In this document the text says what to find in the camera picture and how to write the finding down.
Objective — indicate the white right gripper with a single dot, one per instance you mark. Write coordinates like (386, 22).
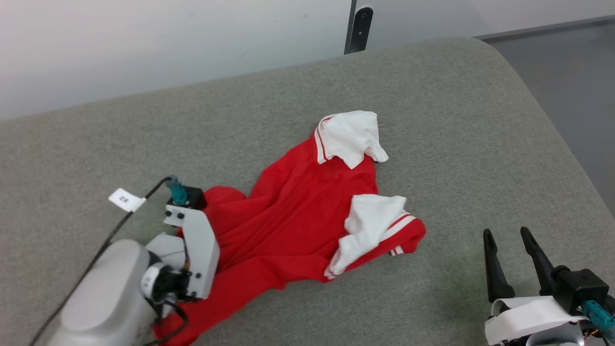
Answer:
(523, 317)

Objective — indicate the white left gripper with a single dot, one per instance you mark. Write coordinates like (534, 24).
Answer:
(202, 250)

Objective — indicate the red and white sports garment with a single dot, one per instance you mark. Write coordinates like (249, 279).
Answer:
(288, 226)

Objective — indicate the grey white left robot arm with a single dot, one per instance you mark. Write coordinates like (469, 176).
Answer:
(105, 288)

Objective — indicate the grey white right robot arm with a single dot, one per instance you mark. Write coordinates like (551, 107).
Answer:
(552, 339)

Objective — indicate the grey fabric sofa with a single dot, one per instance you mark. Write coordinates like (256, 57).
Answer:
(432, 96)

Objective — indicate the dark wall panel strip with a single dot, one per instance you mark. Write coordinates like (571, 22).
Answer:
(350, 24)

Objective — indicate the black oblong wall bracket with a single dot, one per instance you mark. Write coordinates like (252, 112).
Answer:
(361, 29)

